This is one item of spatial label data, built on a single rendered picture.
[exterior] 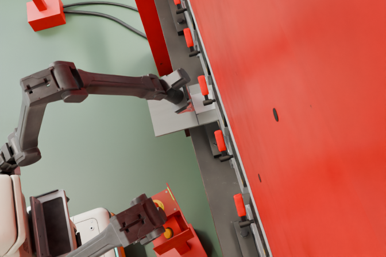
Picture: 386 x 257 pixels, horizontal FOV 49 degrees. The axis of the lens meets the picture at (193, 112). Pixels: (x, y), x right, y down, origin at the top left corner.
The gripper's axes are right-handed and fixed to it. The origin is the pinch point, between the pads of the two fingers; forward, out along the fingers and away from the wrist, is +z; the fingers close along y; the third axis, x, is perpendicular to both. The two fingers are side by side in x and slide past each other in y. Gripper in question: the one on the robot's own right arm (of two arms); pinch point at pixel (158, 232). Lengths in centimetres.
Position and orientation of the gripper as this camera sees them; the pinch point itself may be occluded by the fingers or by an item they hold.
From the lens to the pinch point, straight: 169.7
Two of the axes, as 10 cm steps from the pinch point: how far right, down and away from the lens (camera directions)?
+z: 3.2, 3.4, 8.8
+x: -4.6, -7.6, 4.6
